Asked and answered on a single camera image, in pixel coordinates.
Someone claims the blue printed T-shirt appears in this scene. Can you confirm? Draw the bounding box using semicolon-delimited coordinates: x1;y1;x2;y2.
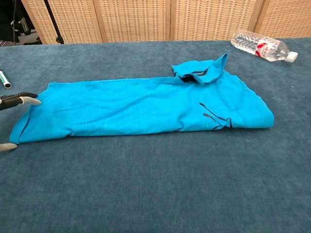
9;53;275;144

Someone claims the green white marker pen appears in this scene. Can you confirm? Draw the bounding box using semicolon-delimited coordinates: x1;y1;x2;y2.
0;70;12;89

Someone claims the clear plastic water bottle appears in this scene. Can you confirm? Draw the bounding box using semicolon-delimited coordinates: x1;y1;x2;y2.
230;29;298;64

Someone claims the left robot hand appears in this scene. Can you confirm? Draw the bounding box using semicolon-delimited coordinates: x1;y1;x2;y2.
0;92;42;152

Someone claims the dark blue table mat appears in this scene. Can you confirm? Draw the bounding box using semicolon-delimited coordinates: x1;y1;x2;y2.
0;37;311;233

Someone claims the black tripod stand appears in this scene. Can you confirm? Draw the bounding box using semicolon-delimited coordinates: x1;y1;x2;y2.
43;0;65;45

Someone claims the wicker folding screen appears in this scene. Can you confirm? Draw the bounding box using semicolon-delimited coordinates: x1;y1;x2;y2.
20;0;311;44

